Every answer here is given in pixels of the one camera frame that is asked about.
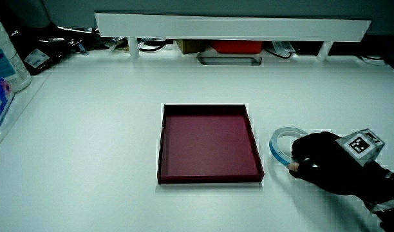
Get person's right hand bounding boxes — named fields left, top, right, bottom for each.
left=286, top=128, right=394, bottom=206

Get blue tape roll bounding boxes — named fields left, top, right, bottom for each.
left=268, top=126, right=310, bottom=167

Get red shallow tray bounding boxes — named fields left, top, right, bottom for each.
left=156, top=103, right=265, bottom=186

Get red plastic box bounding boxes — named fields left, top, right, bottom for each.
left=209, top=40, right=264, bottom=55

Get white raised shelf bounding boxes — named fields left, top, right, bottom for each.
left=94, top=12, right=372, bottom=61

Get brown cardboard box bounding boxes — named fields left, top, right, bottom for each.
left=176, top=39, right=206, bottom=54

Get black bag with white label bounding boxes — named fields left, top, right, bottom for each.
left=9, top=24, right=89, bottom=76

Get white tub with blue label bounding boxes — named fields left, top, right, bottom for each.
left=0, top=18, right=32, bottom=94

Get white cable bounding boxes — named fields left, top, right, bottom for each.
left=357, top=54, right=387, bottom=66

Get black cable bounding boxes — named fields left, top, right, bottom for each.
left=263, top=41, right=295, bottom=59
left=137, top=38, right=167, bottom=53

